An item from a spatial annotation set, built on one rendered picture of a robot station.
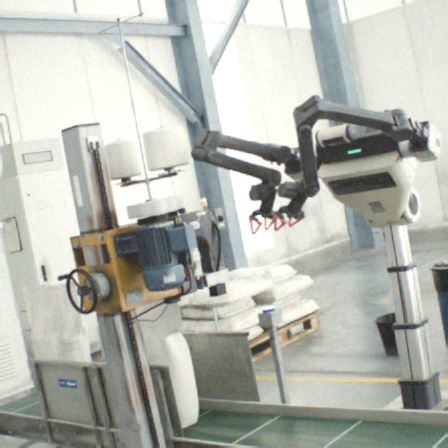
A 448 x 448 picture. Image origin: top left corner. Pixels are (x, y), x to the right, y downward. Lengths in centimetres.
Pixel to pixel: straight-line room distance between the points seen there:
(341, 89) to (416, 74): 122
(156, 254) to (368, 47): 925
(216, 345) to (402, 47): 838
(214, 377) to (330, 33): 870
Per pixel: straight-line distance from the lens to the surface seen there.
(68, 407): 375
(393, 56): 1149
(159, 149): 282
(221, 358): 361
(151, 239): 272
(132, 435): 302
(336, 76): 1170
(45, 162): 691
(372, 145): 296
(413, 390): 332
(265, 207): 309
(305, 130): 259
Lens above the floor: 143
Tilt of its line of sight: 3 degrees down
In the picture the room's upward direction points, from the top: 11 degrees counter-clockwise
